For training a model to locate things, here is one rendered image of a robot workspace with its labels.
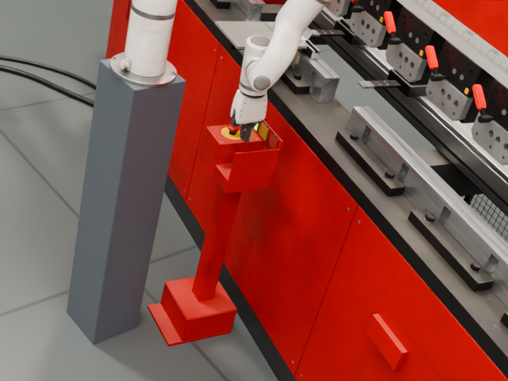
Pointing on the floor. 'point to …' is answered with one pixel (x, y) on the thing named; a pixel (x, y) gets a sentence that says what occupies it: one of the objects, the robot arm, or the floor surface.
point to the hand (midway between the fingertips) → (245, 134)
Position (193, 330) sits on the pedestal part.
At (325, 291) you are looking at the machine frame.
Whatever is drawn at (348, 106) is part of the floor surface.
